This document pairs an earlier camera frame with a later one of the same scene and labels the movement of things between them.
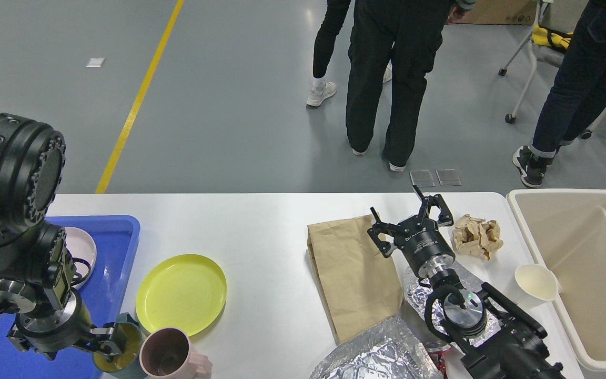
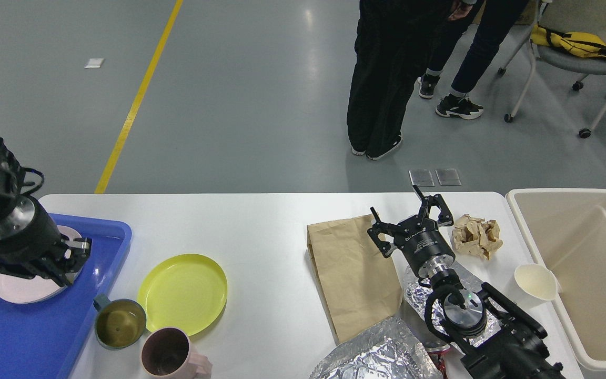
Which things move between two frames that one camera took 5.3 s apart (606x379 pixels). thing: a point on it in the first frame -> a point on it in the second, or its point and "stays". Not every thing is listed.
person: [602, 51] -> [487, 22]
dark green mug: [128, 332] -> [120, 323]
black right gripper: [422, 240] stays
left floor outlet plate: [422, 178] stays
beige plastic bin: [591, 239] stays
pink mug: [167, 353] stays
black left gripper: [62, 323] -> [24, 242]
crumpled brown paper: [476, 236] stays
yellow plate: [185, 291] stays
